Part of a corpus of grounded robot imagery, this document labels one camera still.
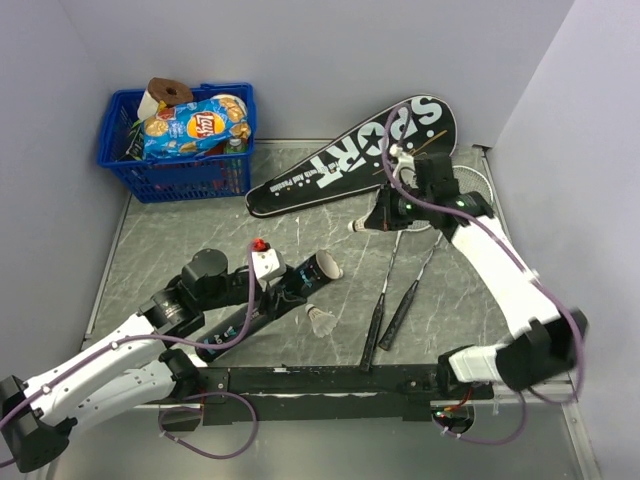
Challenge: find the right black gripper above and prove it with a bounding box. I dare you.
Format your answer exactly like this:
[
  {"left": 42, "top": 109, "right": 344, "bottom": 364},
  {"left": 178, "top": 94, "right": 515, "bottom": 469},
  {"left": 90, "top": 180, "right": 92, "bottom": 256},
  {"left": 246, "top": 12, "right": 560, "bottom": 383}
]
[{"left": 365, "top": 180, "right": 434, "bottom": 232}]

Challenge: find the black shuttlecock tube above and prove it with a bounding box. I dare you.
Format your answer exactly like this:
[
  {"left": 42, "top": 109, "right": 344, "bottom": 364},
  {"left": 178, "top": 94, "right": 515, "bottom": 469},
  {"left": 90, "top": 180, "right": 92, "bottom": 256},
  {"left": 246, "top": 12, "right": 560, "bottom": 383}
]
[{"left": 195, "top": 250, "right": 341, "bottom": 363}]

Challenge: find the black SPORT racket bag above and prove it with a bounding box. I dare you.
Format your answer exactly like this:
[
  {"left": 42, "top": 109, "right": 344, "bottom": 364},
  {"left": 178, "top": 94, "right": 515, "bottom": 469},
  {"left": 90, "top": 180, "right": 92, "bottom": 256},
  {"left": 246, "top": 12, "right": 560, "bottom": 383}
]
[{"left": 245, "top": 94, "right": 458, "bottom": 218}]

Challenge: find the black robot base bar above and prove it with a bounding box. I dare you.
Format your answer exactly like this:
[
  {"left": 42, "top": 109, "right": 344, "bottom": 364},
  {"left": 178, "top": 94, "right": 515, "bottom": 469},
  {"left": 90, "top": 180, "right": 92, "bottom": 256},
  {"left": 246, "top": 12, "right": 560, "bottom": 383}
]
[{"left": 194, "top": 364, "right": 494, "bottom": 421}]

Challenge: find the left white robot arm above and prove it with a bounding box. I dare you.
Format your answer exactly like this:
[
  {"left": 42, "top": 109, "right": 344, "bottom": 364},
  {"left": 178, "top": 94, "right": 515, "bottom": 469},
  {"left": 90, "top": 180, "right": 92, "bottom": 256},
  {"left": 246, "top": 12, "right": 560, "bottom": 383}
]
[{"left": 1, "top": 245, "right": 294, "bottom": 473}]

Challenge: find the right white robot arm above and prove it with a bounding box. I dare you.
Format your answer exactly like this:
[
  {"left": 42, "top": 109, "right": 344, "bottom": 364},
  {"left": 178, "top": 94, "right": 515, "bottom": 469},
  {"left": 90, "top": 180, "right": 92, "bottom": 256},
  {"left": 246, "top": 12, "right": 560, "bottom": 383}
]
[{"left": 355, "top": 146, "right": 588, "bottom": 398}]

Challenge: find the right silver badminton racket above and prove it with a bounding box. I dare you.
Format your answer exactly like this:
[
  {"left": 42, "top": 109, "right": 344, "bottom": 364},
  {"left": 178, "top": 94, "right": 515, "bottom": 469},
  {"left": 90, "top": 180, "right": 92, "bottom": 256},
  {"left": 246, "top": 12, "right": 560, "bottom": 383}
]
[{"left": 378, "top": 165, "right": 494, "bottom": 351}]

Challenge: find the silver badminton racket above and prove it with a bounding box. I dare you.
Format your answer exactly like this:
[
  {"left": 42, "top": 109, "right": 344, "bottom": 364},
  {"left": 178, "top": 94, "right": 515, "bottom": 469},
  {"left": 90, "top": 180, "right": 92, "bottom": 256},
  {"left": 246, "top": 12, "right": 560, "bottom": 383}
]
[
  {"left": 359, "top": 244, "right": 400, "bottom": 373},
  {"left": 378, "top": 165, "right": 494, "bottom": 351}
]

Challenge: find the left silver badminton racket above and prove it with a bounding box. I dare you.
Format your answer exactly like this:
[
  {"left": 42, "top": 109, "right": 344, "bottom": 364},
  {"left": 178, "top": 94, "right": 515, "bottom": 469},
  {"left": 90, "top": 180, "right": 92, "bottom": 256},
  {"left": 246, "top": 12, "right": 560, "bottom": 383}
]
[{"left": 359, "top": 244, "right": 400, "bottom": 373}]

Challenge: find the blue plastic shopping basket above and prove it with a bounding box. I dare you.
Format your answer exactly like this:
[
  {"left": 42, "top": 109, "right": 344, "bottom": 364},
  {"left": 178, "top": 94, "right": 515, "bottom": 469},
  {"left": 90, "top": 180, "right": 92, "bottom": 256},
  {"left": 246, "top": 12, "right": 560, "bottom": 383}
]
[{"left": 97, "top": 82, "right": 257, "bottom": 203}]

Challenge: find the blue Lays chips bag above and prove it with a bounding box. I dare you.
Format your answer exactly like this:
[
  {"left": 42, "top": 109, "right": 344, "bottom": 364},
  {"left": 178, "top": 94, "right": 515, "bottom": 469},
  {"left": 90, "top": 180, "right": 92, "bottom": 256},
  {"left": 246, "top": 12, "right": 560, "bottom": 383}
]
[{"left": 143, "top": 94, "right": 252, "bottom": 161}]

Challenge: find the dark green package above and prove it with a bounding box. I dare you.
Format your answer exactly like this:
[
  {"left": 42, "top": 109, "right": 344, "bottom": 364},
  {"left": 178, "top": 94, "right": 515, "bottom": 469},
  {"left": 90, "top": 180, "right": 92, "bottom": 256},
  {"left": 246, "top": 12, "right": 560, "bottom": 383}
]
[{"left": 122, "top": 123, "right": 144, "bottom": 161}]

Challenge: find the white paper towel roll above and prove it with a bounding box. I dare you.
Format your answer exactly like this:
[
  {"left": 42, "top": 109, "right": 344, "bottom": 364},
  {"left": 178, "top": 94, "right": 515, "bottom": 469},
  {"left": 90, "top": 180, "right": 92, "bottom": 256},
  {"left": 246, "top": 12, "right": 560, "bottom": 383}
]
[{"left": 137, "top": 89, "right": 160, "bottom": 121}]

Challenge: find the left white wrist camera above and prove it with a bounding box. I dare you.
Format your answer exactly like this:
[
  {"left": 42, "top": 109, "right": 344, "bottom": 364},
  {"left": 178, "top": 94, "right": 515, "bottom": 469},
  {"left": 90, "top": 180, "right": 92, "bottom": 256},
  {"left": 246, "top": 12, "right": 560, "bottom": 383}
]
[{"left": 251, "top": 248, "right": 287, "bottom": 282}]

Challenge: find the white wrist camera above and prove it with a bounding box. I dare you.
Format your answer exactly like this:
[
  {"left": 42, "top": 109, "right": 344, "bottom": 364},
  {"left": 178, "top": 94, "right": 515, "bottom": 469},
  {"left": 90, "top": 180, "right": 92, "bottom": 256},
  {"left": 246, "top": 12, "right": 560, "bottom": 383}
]
[
  {"left": 251, "top": 248, "right": 287, "bottom": 282},
  {"left": 389, "top": 144, "right": 416, "bottom": 186}
]

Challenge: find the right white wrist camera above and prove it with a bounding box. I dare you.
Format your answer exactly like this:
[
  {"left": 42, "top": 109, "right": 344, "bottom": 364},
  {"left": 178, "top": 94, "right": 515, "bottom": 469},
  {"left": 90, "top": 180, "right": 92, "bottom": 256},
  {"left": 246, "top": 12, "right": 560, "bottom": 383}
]
[{"left": 389, "top": 144, "right": 416, "bottom": 186}]

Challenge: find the aluminium rail frame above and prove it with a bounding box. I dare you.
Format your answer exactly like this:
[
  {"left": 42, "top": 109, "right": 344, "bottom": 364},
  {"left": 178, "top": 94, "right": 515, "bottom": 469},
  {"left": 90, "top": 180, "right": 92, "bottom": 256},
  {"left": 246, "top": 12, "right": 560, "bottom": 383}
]
[{"left": 491, "top": 377, "right": 577, "bottom": 405}]

